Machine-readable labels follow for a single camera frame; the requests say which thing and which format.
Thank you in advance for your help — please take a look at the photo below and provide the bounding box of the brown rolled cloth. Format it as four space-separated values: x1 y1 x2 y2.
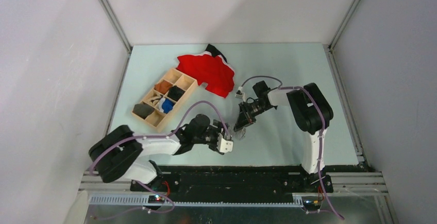
154 80 173 94

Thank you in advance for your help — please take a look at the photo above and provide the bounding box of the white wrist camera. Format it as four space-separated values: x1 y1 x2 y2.
217 137 233 153
235 86 246 101

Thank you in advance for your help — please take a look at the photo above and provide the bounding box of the red garment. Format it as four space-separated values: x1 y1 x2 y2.
177 44 235 98

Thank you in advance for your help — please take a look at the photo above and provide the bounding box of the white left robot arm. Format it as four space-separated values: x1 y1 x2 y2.
88 114 233 192

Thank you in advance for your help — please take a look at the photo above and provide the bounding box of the blue rolled cloth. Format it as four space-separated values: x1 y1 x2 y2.
159 98 174 114

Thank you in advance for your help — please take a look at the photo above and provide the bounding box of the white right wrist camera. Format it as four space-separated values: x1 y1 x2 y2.
235 86 246 101

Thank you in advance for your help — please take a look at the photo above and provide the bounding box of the aluminium front frame rail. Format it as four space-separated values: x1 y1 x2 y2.
79 171 388 207

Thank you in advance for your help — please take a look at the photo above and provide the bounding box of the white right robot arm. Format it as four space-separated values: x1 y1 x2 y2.
232 81 333 192

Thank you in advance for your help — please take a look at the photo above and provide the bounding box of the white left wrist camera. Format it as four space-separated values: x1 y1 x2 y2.
217 137 233 153

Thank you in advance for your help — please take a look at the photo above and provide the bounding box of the dark grey rolled cloth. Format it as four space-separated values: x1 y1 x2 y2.
132 103 155 119

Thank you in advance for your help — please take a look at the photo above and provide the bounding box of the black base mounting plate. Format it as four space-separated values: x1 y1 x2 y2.
151 166 333 203

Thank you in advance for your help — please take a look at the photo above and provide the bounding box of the black rolled cloth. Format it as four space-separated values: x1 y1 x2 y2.
167 85 185 102

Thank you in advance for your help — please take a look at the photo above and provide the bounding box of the wooden compartment organizer box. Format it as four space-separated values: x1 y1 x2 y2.
131 68 198 132

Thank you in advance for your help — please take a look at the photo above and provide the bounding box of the beige rolled cloth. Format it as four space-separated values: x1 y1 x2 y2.
148 95 163 107

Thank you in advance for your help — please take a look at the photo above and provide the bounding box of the grey striped underwear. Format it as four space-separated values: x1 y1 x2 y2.
226 123 246 141

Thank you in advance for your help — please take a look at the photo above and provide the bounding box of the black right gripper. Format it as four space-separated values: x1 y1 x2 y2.
234 100 271 132

